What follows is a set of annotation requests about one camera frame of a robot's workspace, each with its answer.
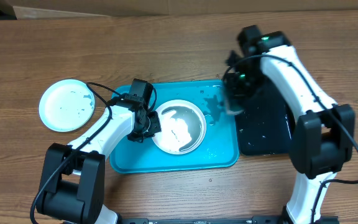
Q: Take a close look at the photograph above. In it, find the black plastic tray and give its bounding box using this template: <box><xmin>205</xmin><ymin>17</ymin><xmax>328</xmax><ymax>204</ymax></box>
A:
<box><xmin>235</xmin><ymin>80</ymin><xmax>295</xmax><ymax>156</ymax></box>

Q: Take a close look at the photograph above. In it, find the dark green sponge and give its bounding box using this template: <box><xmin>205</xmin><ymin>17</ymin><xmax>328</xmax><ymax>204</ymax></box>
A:
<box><xmin>224</xmin><ymin>94</ymin><xmax>244</xmax><ymax>116</ymax></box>

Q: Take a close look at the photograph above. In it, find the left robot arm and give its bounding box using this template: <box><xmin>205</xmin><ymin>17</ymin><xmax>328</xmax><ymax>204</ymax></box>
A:
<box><xmin>29</xmin><ymin>79</ymin><xmax>161</xmax><ymax>223</ymax></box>

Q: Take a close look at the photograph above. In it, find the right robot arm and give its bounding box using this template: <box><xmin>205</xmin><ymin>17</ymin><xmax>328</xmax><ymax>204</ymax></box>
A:
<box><xmin>223</xmin><ymin>25</ymin><xmax>358</xmax><ymax>223</ymax></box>

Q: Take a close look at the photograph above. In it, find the light blue plate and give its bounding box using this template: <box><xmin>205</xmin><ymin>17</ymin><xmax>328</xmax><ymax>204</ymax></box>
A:
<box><xmin>39</xmin><ymin>79</ymin><xmax>96</xmax><ymax>132</ymax></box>

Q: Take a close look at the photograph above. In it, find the white plate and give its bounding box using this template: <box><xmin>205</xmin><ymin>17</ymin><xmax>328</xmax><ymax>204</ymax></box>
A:
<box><xmin>152</xmin><ymin>100</ymin><xmax>206</xmax><ymax>155</ymax></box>

